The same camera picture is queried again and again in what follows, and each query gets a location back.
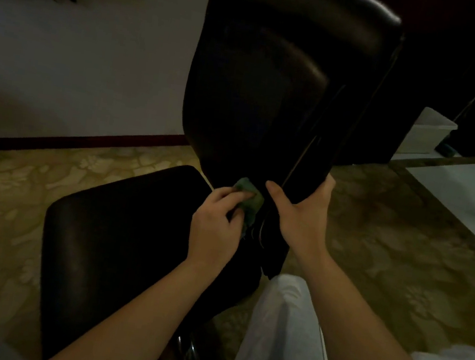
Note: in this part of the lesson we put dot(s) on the person's left hand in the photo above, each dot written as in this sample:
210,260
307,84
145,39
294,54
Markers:
214,236

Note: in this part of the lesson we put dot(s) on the person's right hand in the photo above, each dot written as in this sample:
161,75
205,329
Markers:
306,227

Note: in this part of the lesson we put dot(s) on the green cleaning cloth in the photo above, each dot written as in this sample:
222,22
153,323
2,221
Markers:
250,201

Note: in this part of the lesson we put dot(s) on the black leather chair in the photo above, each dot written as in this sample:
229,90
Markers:
269,81

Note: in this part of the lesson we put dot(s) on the person's left forearm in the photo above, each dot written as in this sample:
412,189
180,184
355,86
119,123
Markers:
133,326

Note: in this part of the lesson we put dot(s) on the person's right forearm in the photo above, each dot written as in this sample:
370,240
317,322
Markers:
372,350

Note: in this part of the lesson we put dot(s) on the white plastic bin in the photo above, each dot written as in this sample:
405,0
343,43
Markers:
426,136

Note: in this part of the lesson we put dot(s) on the small teal floor item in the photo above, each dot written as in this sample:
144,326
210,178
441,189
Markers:
445,149

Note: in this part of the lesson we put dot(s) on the dark red baseboard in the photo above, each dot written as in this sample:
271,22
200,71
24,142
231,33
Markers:
71,141

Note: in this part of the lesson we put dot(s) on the dark wooden wardrobe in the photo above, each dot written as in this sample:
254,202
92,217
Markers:
467,51

